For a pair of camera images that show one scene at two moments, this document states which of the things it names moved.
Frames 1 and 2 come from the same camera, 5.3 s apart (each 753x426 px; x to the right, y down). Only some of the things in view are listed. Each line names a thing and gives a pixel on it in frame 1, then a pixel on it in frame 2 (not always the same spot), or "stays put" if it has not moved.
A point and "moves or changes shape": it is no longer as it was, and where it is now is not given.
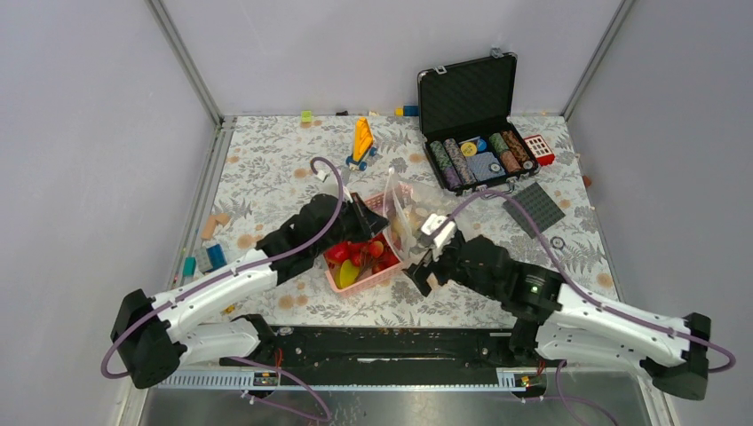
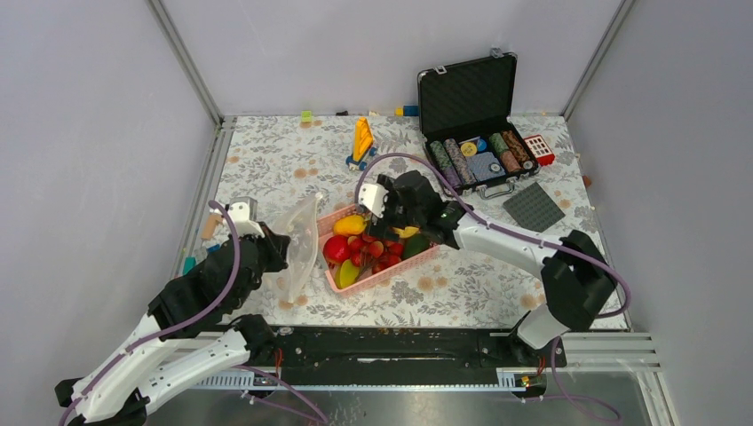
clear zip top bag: (408, 206) moves or changes shape
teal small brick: (189, 266) stays put
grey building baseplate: (543, 210) stays put
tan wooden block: (208, 230) stays put
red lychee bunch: (376, 252) stays put
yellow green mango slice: (346, 274) stays put
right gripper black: (419, 272) to (380, 225)
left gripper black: (368, 221) to (278, 245)
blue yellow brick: (407, 111) stays put
